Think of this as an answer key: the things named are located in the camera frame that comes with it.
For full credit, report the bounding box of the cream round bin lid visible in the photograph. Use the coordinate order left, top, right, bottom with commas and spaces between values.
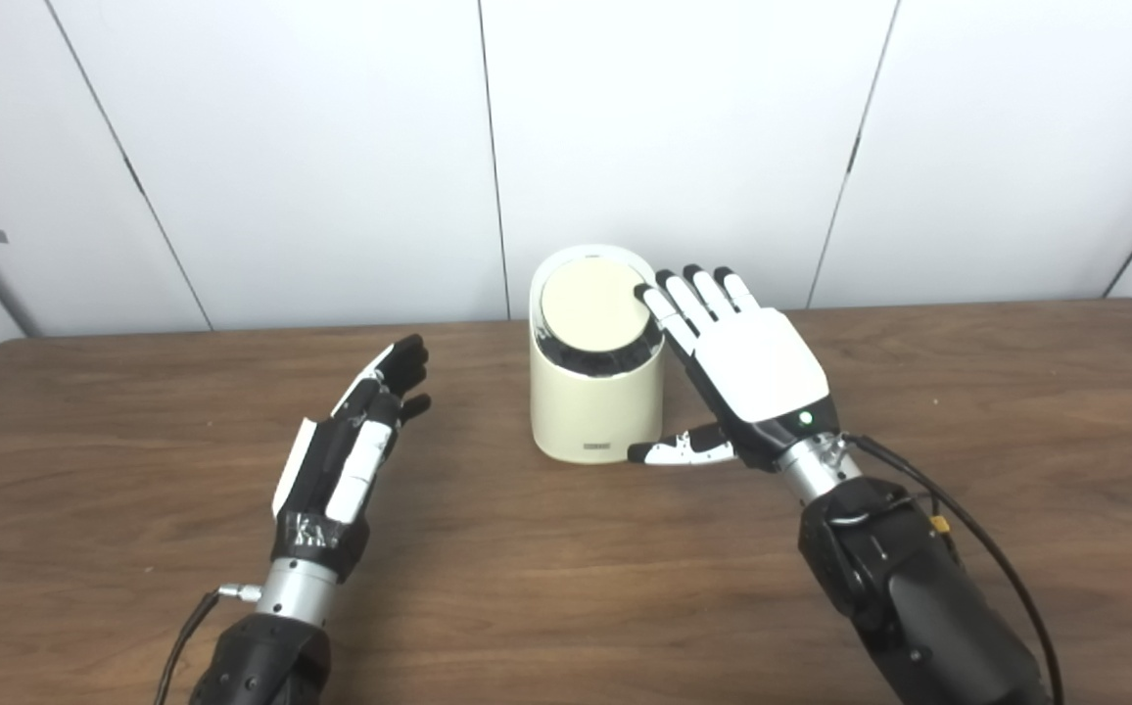
540, 258, 653, 352

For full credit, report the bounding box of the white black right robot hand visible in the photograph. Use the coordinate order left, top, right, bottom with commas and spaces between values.
627, 264, 841, 473

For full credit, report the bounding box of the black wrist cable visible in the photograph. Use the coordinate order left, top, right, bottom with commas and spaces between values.
153, 584, 263, 705
845, 434, 1066, 705

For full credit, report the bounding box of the cream-colored round bin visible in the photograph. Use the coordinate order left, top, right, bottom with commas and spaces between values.
528, 245, 666, 465

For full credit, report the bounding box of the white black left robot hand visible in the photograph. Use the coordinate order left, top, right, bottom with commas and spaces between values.
271, 334, 432, 584

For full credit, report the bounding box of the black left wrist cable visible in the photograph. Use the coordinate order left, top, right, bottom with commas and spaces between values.
153, 584, 263, 705

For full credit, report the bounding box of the black bin liner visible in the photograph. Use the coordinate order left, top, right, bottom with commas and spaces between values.
535, 328, 663, 378

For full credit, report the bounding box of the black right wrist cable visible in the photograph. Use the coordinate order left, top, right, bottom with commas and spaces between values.
845, 434, 1066, 705

